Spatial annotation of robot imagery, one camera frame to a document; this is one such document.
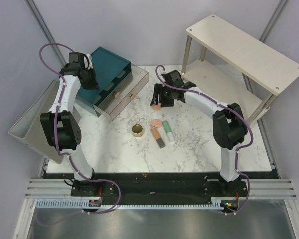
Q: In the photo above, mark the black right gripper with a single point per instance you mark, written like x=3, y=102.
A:
x=159, y=89

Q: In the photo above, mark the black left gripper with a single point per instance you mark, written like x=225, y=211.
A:
x=94, y=85

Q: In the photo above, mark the peach makeup sponge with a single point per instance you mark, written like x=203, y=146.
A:
x=156, y=107
x=156, y=123

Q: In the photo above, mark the mint green tube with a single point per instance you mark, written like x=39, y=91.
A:
x=168, y=131

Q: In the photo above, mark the foundation bottle grey cap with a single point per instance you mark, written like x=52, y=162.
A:
x=158, y=137

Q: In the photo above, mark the gold round jar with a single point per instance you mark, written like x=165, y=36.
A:
x=137, y=130

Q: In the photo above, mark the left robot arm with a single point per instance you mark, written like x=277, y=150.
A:
x=59, y=125

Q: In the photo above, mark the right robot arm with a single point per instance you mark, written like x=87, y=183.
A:
x=228, y=126

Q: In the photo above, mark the teal drawer organizer box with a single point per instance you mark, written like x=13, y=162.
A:
x=107, y=66

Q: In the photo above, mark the white two-tier shelf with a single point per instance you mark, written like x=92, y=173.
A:
x=260, y=63

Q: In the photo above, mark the grey metal tray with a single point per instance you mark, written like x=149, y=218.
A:
x=28, y=128

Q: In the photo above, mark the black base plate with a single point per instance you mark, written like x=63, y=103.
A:
x=205, y=185

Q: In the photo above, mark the light blue cable duct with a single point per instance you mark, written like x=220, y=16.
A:
x=85, y=204

